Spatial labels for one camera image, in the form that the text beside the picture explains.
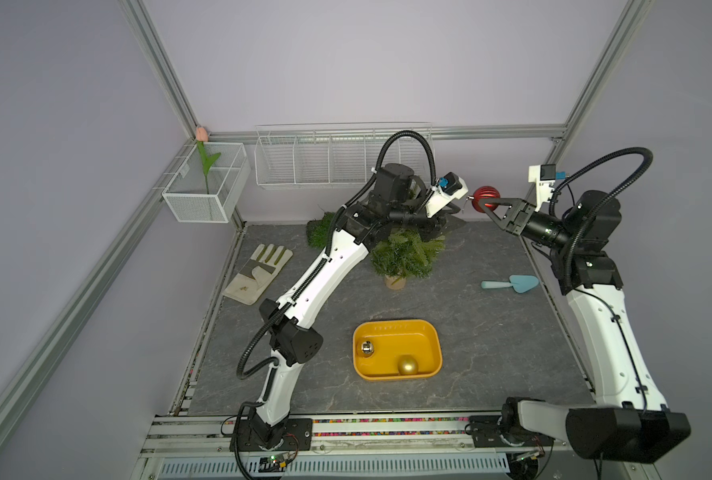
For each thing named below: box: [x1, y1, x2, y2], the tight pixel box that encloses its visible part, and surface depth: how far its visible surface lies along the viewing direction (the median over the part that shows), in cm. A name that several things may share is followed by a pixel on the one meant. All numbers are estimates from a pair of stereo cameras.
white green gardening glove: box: [222, 244, 293, 306], surface depth 107 cm
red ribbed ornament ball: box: [472, 185, 501, 213], surface depth 62 cm
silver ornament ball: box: [361, 340, 374, 355], surface depth 86 cm
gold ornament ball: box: [398, 354, 419, 376], surface depth 83 cm
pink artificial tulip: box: [195, 127, 222, 195], surface depth 92 cm
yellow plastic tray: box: [353, 319, 443, 381], surface depth 88 cm
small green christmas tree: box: [369, 228, 446, 290], surface depth 82 cm
